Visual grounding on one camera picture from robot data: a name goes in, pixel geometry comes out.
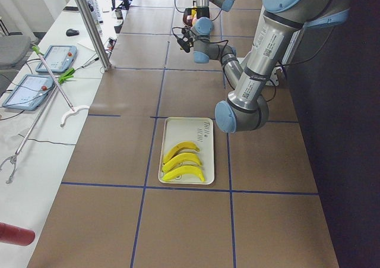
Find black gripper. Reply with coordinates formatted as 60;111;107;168
183;27;195;47
196;7;210;19

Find brown wicker basket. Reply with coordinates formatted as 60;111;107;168
182;8;195;27

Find white bear tray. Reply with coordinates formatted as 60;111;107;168
158;117;214;185

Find black computer mouse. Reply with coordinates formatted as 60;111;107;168
65;29;80;37

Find reacher grabber with metal claw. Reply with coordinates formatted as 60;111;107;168
1;87;58;184

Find teach pendant far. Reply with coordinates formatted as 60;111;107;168
43;45;77;74

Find teach pendant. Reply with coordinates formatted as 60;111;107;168
2;74;55;111
43;45;77;74

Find reacher grabber with white hook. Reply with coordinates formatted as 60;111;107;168
32;45;90;127

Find teach pendant near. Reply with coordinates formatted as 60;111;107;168
2;74;55;111

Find grey office chair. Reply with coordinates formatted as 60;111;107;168
1;35;31;70

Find red cylinder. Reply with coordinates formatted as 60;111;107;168
1;223;35;246

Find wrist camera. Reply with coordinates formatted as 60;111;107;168
176;37;191;53

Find aluminium frame post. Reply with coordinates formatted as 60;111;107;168
74;0;112;71

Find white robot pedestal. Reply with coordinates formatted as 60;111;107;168
237;56;287;87

